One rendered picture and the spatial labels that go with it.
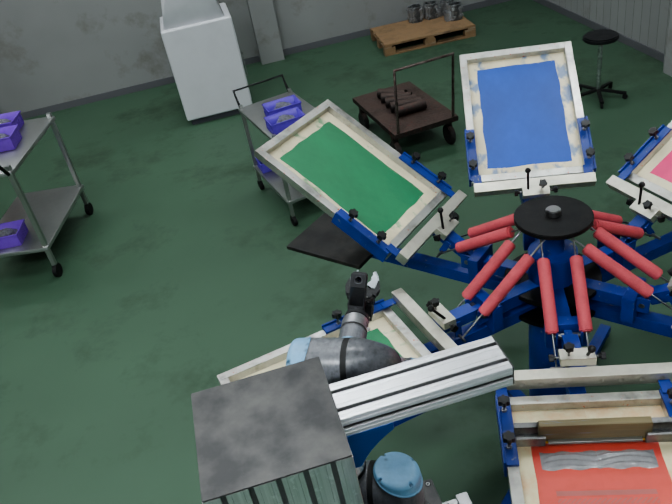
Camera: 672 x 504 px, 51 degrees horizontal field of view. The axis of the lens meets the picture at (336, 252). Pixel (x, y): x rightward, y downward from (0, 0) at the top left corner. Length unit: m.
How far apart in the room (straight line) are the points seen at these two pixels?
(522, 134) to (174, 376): 2.53
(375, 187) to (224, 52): 4.56
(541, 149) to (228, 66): 4.69
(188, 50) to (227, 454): 6.68
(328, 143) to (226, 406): 2.35
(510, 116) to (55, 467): 3.14
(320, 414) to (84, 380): 3.69
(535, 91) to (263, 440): 2.98
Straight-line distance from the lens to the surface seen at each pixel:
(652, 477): 2.52
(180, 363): 4.64
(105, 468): 4.23
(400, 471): 1.82
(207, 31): 7.65
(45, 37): 9.40
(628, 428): 2.52
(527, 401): 2.63
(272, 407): 1.27
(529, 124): 3.78
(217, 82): 7.81
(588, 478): 2.48
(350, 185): 3.34
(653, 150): 3.63
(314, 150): 3.43
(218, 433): 1.26
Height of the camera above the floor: 2.92
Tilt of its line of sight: 34 degrees down
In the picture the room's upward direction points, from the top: 11 degrees counter-clockwise
